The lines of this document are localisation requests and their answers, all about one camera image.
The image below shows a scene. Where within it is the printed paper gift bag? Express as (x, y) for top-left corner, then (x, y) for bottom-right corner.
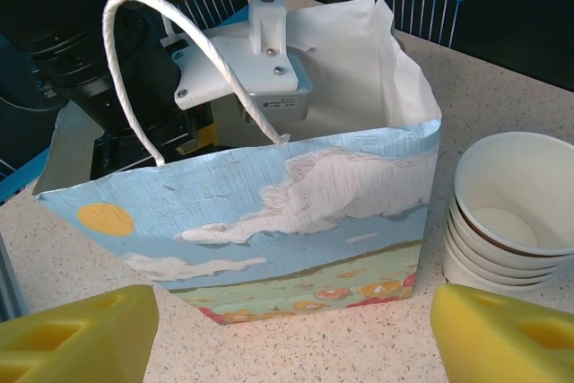
(31, 0), (443, 326)

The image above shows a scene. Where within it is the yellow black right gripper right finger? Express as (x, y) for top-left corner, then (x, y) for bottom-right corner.
(430, 283), (574, 383)

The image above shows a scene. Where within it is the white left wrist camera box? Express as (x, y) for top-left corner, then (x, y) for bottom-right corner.
(173, 0), (314, 123)

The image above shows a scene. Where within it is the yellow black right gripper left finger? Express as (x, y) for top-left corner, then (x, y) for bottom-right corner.
(0, 284), (161, 383)

